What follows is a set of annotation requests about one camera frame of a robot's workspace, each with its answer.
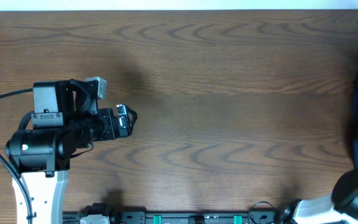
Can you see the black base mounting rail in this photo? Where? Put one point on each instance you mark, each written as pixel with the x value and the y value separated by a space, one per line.
pixel 101 213

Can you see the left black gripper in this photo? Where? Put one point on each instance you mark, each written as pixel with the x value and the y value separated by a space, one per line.
pixel 117 122

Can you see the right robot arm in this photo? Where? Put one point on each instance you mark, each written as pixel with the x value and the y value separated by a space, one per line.
pixel 341 206

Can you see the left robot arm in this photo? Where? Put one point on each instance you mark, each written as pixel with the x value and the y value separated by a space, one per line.
pixel 66 117

